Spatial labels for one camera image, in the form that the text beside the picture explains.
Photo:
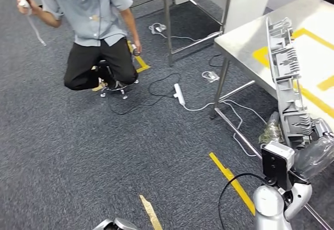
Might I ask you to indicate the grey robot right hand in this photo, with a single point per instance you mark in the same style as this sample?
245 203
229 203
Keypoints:
318 156

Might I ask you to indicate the long grey plastic part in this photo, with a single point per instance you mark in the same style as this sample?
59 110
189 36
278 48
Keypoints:
287 83

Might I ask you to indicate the yellow workbench tape outline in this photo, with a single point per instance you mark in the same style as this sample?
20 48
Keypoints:
261 56

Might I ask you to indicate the steel workbench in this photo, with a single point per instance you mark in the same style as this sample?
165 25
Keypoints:
242 42

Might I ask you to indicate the yellow floor tape strip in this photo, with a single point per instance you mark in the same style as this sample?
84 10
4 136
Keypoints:
232 183

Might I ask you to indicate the white cabinet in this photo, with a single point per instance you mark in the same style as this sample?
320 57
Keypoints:
248 0

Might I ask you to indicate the white power strip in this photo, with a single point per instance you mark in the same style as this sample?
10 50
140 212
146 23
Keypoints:
179 93

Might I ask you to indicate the black handheld controller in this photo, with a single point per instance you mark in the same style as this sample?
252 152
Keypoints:
135 51

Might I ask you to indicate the black stool with chrome legs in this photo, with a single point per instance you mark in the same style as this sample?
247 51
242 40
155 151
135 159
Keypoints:
103 93

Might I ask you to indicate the person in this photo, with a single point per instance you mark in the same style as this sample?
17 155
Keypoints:
91 10

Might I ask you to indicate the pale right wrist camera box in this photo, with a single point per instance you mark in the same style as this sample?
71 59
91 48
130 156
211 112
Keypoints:
280 149

